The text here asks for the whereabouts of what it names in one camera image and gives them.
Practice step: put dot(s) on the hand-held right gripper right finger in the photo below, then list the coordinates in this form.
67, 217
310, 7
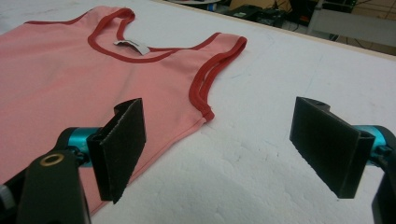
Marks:
327, 146

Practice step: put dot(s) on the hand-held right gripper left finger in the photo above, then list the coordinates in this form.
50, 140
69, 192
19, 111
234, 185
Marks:
120, 149

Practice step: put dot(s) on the pink tank top red trim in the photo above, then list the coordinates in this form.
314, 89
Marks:
62, 77

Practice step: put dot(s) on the grey metal panel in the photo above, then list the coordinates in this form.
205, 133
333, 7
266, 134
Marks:
355, 26

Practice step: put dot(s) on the black equipment box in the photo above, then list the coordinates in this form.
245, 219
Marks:
242, 12

